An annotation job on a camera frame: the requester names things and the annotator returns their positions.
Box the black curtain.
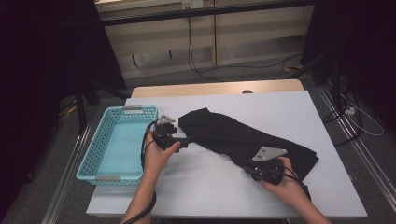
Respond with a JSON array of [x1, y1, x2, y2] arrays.
[[300, 0, 396, 132], [0, 0, 127, 218]]

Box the thin white cable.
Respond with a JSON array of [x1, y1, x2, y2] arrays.
[[339, 92, 386, 137]]

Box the black pants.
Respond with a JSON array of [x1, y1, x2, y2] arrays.
[[177, 107, 319, 182]]

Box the left hand-held gripper black cable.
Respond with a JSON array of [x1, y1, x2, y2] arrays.
[[121, 120, 161, 224]]

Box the black floor cable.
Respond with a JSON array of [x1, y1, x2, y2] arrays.
[[199, 51, 304, 80]]

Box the bundle of black cables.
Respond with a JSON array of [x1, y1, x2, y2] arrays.
[[321, 87, 364, 147]]

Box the black hanging cable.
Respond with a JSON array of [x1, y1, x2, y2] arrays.
[[186, 16, 225, 83]]

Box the yellow floor tape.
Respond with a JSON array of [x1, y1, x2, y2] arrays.
[[283, 63, 304, 73]]

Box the black metal stand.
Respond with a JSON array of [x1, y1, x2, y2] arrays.
[[288, 49, 344, 108], [74, 77, 132, 136]]

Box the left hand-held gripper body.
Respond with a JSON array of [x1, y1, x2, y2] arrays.
[[152, 114, 182, 150]]

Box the white table mat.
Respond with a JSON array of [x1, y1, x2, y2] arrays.
[[86, 91, 368, 218]]

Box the right hand-held gripper black cable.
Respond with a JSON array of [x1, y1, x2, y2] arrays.
[[278, 166, 313, 203]]

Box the person's left hand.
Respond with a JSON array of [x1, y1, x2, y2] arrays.
[[143, 130, 181, 178]]

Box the black metal bar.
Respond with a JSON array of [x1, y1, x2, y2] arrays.
[[99, 0, 316, 27]]

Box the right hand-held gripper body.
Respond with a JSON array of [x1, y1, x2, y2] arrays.
[[247, 146, 288, 187]]

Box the hand-held gripper black cable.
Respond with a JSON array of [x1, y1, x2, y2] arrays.
[[121, 120, 161, 224], [278, 166, 313, 203]]

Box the aluminium floor rail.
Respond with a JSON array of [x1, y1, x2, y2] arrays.
[[40, 122, 93, 224], [317, 85, 396, 204]]

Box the light blue plastic basket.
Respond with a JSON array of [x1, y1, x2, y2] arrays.
[[76, 105, 162, 188]]

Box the white wall socket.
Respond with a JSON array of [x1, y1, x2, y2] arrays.
[[181, 0, 205, 9]]

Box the person's right hand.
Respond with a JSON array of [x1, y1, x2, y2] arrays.
[[261, 156, 307, 208]]

